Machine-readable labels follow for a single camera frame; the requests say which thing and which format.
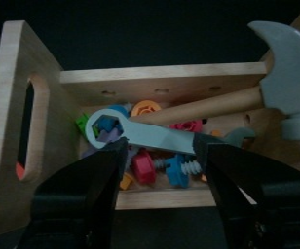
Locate pink toy nut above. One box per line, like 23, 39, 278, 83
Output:
170, 119, 204, 133

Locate purple toy piece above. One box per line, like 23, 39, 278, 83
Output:
80, 127, 139, 169

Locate wooden toy toolbox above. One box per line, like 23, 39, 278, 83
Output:
0, 5, 300, 239

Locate grey toy wrench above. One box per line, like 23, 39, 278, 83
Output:
83, 108, 257, 156

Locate orange toy piece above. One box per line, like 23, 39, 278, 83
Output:
119, 171, 135, 191

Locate green toy piece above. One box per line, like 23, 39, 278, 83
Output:
75, 112, 100, 138

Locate blue toy screw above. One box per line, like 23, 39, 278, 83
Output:
164, 153, 203, 189

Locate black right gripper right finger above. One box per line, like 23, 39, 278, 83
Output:
192, 132, 300, 249

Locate red toy screw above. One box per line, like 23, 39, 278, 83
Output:
130, 149, 168, 186

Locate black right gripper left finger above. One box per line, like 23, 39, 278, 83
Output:
16, 137, 128, 249

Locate blue toy nut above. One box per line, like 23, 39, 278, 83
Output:
94, 104, 131, 134

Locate toy hammer grey head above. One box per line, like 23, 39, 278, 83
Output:
127, 20, 300, 142

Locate orange toy nut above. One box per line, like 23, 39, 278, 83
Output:
128, 99, 163, 118

